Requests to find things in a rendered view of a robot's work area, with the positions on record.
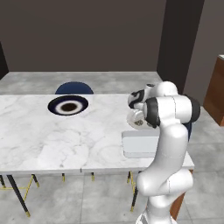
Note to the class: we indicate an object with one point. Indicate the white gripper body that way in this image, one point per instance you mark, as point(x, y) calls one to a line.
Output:
point(133, 118)

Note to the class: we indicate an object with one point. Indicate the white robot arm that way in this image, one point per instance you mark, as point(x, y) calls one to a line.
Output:
point(169, 163)

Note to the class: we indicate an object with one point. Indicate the white tupperware container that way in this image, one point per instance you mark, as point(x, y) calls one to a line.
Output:
point(139, 144)

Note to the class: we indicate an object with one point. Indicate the dark blue white plate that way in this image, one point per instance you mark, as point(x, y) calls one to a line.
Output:
point(68, 105)

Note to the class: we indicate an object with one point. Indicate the black table leg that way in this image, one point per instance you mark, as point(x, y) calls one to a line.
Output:
point(18, 195)
point(134, 198)

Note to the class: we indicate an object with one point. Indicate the brown wooden cabinet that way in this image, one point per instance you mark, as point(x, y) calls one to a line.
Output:
point(215, 93)

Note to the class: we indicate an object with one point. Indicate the brown wooden table panel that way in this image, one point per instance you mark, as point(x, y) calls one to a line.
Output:
point(178, 204)

